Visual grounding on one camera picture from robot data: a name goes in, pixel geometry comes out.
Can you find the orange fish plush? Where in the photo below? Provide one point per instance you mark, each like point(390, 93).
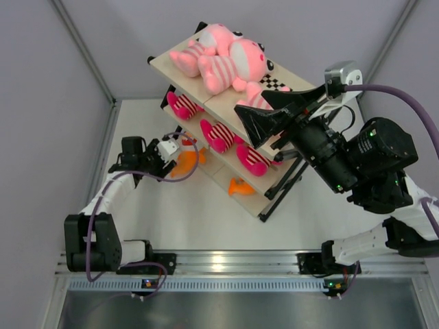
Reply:
point(240, 187)

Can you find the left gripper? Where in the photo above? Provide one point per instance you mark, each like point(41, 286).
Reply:
point(160, 173)

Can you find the pink striped plush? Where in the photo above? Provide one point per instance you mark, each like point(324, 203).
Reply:
point(254, 98)
point(214, 39)
point(246, 62)

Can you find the striped magenta plush on shelf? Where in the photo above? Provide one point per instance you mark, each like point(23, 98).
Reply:
point(182, 106)

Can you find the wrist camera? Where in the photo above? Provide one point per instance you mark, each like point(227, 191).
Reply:
point(339, 75)
point(169, 150)

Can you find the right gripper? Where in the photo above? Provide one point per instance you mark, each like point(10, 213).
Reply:
point(262, 125)

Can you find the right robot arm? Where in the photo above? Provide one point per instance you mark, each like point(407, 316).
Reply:
point(369, 168)

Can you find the aluminium rail base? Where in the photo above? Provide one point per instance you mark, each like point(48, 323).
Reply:
point(279, 262)

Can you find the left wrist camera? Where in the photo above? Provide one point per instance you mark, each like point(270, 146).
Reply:
point(169, 150)

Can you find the magenta owl plush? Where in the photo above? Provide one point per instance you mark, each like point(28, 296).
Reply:
point(253, 161)
point(219, 137)

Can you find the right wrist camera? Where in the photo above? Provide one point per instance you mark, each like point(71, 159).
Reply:
point(339, 75)

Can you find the white slotted cable duct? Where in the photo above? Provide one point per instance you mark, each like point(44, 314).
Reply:
point(307, 285)

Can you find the orange shark plush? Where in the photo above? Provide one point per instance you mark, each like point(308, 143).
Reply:
point(187, 158)

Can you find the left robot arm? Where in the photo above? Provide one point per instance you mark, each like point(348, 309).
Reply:
point(94, 240)

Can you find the beige three-tier shelf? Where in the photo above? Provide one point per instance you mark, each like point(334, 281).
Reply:
point(276, 183)

